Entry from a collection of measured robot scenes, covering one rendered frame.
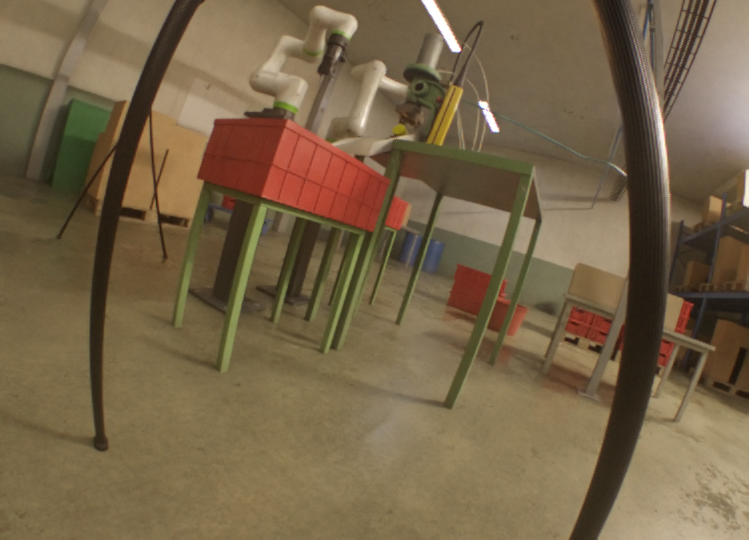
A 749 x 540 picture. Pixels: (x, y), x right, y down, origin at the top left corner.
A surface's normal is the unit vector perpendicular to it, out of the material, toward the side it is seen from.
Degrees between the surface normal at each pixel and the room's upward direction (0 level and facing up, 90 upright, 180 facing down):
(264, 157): 90
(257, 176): 90
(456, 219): 90
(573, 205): 90
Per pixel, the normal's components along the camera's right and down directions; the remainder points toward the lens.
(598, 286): -0.50, -0.09
